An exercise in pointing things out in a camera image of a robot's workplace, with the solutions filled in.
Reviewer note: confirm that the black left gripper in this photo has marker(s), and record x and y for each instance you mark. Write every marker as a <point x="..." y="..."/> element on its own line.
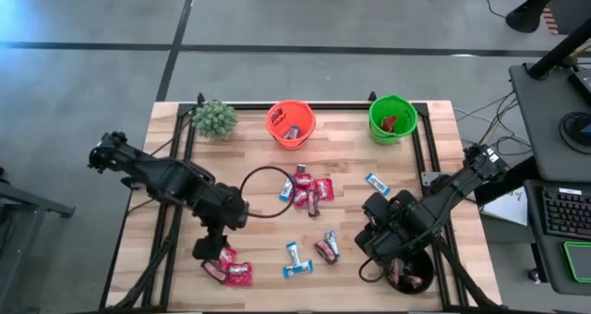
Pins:
<point x="226" y="210"/>

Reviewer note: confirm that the white paper sheet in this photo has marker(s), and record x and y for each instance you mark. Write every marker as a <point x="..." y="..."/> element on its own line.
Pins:
<point x="508" y="210"/>

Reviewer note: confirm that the black pad with green edge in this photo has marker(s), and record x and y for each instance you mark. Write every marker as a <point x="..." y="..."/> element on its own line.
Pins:
<point x="582" y="261"/>

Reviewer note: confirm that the grey metal workbench frame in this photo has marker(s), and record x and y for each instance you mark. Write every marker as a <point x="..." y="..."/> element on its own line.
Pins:
<point x="37" y="201"/>

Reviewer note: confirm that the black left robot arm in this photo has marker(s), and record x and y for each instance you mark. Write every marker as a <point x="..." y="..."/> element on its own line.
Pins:
<point x="152" y="175"/>

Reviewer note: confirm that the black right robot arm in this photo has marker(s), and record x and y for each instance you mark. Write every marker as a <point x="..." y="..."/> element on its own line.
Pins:
<point x="457" y="187"/>

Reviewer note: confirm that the brown white candy bar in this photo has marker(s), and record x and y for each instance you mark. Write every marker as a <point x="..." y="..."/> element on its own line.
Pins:
<point x="287" y="134"/>

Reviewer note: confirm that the grey desk top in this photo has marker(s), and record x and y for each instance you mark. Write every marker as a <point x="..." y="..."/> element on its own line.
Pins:
<point x="535" y="120"/>

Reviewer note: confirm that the black aluminium rig frame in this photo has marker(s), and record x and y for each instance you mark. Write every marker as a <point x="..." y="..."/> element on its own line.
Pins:
<point x="341" y="105"/>

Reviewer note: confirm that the black table clamp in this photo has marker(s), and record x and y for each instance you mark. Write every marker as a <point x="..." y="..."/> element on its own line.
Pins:
<point x="129" y="183"/>

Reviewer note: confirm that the black plastic bucket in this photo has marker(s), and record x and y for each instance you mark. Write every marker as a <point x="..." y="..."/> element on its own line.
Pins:
<point x="425" y="272"/>

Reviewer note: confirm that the grey desk shelf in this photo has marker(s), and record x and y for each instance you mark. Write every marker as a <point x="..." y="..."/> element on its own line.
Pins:
<point x="554" y="258"/>

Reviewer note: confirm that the black orange striped mat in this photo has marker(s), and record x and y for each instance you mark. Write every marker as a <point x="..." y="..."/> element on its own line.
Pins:
<point x="550" y="20"/>

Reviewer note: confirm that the small brown candy bar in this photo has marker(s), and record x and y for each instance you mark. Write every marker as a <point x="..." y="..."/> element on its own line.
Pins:
<point x="301" y="168"/>

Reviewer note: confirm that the dark red candy bar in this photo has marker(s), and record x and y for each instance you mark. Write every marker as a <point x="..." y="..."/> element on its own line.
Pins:
<point x="277" y="115"/>

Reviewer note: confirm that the black backlit keyboard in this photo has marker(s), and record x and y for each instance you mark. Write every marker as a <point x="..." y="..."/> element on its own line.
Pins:
<point x="568" y="212"/>

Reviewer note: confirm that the orange plastic bucket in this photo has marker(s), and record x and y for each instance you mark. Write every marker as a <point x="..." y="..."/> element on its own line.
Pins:
<point x="302" y="120"/>

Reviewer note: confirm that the black round stand base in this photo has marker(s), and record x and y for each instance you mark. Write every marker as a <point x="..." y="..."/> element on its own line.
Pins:
<point x="572" y="129"/>

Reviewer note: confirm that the black floor stand post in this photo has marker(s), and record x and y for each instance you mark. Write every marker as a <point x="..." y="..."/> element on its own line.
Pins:
<point x="526" y="16"/>

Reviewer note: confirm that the candy pile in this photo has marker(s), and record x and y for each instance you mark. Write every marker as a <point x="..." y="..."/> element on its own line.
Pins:
<point x="396" y="270"/>

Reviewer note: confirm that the black slanted pole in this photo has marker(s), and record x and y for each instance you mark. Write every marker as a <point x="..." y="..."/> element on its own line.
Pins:
<point x="558" y="51"/>

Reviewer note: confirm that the small artificial green plant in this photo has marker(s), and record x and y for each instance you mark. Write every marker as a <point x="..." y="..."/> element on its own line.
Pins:
<point x="214" y="120"/>

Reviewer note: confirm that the black desk support bar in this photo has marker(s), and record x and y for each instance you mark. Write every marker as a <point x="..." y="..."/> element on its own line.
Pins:
<point x="501" y="187"/>

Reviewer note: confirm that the red candy packet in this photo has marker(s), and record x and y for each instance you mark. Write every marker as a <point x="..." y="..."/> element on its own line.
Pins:
<point x="227" y="258"/>
<point x="239" y="274"/>
<point x="300" y="197"/>
<point x="392" y="120"/>
<point x="323" y="189"/>
<point x="386" y="128"/>
<point x="303" y="180"/>

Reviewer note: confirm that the grey metal bracket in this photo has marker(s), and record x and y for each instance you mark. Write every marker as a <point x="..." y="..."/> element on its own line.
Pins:
<point x="427" y="178"/>

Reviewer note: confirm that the green plastic bucket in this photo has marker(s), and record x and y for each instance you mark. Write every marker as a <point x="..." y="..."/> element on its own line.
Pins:
<point x="408" y="129"/>

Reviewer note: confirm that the black caster wheel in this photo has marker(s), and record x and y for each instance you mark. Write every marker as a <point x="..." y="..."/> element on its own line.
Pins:
<point x="534" y="275"/>

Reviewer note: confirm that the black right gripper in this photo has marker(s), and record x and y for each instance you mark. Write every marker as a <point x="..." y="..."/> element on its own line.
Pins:
<point x="388" y="235"/>

